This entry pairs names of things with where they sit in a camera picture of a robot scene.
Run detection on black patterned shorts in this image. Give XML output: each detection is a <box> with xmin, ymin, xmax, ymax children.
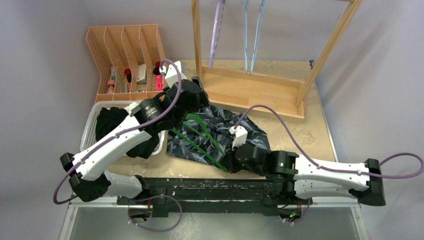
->
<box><xmin>166</xmin><ymin>105</ymin><xmax>271</xmax><ymax>173</ymax></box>

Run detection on green hanger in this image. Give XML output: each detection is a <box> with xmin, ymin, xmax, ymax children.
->
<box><xmin>170</xmin><ymin>113</ymin><xmax>230</xmax><ymax>174</ymax></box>

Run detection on peach plastic file organizer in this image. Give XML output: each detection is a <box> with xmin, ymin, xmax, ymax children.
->
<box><xmin>85</xmin><ymin>24</ymin><xmax>166</xmax><ymax>102</ymax></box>

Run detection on plain black shorts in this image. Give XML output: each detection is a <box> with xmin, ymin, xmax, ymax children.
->
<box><xmin>95</xmin><ymin>107</ymin><xmax>160</xmax><ymax>159</ymax></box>

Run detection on lilac hanger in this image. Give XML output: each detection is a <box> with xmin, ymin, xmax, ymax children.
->
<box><xmin>209</xmin><ymin>0</ymin><xmax>226</xmax><ymax>70</ymax></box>

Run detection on light blue hanger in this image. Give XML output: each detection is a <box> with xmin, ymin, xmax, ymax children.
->
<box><xmin>242</xmin><ymin>0</ymin><xmax>249</xmax><ymax>73</ymax></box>
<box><xmin>250</xmin><ymin>0</ymin><xmax>266</xmax><ymax>75</ymax></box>

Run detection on white plastic basket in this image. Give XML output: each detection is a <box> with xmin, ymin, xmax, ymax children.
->
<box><xmin>80</xmin><ymin>100</ymin><xmax>167</xmax><ymax>157</ymax></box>

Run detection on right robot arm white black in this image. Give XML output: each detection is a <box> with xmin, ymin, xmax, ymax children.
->
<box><xmin>221</xmin><ymin>143</ymin><xmax>386</xmax><ymax>207</ymax></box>

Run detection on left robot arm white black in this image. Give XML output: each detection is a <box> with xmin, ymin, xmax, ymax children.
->
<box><xmin>60</xmin><ymin>76</ymin><xmax>209</xmax><ymax>205</ymax></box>

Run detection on pink highlighter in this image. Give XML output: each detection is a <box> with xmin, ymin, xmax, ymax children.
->
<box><xmin>156</xmin><ymin>75</ymin><xmax>163</xmax><ymax>92</ymax></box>

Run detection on wooden clothes rack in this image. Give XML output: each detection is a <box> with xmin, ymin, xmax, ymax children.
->
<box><xmin>191</xmin><ymin>0</ymin><xmax>362</xmax><ymax>119</ymax></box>

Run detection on white small box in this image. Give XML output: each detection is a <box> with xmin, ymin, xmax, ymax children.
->
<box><xmin>136</xmin><ymin>63</ymin><xmax>147</xmax><ymax>85</ymax></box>

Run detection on red black marker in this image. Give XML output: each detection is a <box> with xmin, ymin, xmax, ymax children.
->
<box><xmin>124</xmin><ymin>68</ymin><xmax>132</xmax><ymax>83</ymax></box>

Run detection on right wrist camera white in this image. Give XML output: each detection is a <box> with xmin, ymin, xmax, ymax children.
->
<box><xmin>229</xmin><ymin>125</ymin><xmax>248</xmax><ymax>150</ymax></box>

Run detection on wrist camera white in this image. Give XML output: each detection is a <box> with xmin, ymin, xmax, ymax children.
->
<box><xmin>229</xmin><ymin>125</ymin><xmax>248</xmax><ymax>150</ymax></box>
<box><xmin>159</xmin><ymin>61</ymin><xmax>187</xmax><ymax>88</ymax></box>

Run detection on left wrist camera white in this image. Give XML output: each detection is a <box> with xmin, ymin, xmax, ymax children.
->
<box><xmin>159</xmin><ymin>61</ymin><xmax>187</xmax><ymax>88</ymax></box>

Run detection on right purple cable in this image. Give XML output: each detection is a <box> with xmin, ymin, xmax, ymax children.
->
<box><xmin>233</xmin><ymin>104</ymin><xmax>424</xmax><ymax>180</ymax></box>

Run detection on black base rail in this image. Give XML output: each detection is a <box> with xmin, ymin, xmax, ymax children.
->
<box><xmin>117</xmin><ymin>177</ymin><xmax>313</xmax><ymax>218</ymax></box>

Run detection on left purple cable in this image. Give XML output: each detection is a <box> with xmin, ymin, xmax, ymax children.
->
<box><xmin>52</xmin><ymin>58</ymin><xmax>183</xmax><ymax>205</ymax></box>

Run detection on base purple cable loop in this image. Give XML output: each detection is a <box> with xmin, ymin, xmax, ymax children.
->
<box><xmin>127</xmin><ymin>194</ymin><xmax>183</xmax><ymax>233</ymax></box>

